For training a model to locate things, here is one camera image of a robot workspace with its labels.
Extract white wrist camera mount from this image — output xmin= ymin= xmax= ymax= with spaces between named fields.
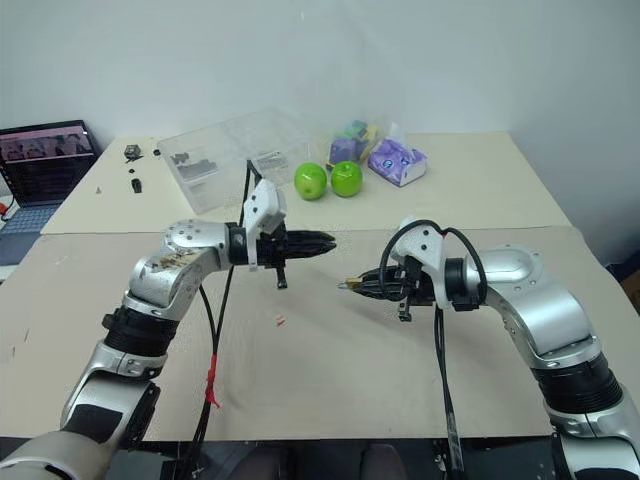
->
xmin=241 ymin=179 xmax=290 ymax=273
xmin=389 ymin=215 xmax=449 ymax=307

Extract grey-tan table mat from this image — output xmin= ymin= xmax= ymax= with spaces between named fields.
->
xmin=0 ymin=225 xmax=640 ymax=443

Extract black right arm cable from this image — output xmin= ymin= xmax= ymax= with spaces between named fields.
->
xmin=379 ymin=225 xmax=490 ymax=480

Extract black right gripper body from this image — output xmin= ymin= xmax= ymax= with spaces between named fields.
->
xmin=394 ymin=255 xmax=436 ymax=323

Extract dark rounded shape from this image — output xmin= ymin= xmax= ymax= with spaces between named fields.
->
xmin=361 ymin=442 xmax=407 ymax=480

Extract green apple with dark pit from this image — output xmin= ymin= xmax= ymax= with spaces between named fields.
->
xmin=293 ymin=162 xmax=329 ymax=202

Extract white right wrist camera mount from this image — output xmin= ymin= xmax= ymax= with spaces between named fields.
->
xmin=389 ymin=215 xmax=449 ymax=307

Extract cream table mat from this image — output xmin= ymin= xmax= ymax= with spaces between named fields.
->
xmin=39 ymin=130 xmax=589 ymax=236

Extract black parts in box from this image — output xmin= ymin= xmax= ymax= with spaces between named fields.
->
xmin=169 ymin=151 xmax=222 ymax=177

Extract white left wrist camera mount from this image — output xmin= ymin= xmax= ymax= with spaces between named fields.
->
xmin=241 ymin=179 xmax=290 ymax=273

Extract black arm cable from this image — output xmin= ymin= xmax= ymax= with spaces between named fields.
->
xmin=187 ymin=158 xmax=264 ymax=480
xmin=379 ymin=225 xmax=490 ymax=480

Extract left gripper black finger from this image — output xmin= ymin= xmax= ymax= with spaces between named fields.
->
xmin=287 ymin=244 xmax=337 ymax=260
xmin=287 ymin=230 xmax=338 ymax=247

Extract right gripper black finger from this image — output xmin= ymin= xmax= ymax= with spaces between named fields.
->
xmin=349 ymin=283 xmax=402 ymax=302
xmin=351 ymin=267 xmax=402 ymax=286

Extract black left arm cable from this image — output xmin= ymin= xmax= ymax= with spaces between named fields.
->
xmin=187 ymin=158 xmax=264 ymax=480

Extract clear bag of coloured blocks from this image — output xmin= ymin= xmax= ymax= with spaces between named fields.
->
xmin=322 ymin=116 xmax=407 ymax=174

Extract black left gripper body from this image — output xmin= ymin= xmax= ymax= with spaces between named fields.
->
xmin=255 ymin=223 xmax=294 ymax=292

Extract white printed label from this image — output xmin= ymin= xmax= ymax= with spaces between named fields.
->
xmin=254 ymin=151 xmax=289 ymax=177

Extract purple tissue pack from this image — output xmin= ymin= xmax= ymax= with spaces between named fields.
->
xmin=367 ymin=137 xmax=430 ymax=189

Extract clear plastic storage box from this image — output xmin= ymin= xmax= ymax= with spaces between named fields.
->
xmin=156 ymin=107 xmax=314 ymax=216

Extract open laptop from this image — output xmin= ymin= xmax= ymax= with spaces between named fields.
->
xmin=0 ymin=119 xmax=102 ymax=264

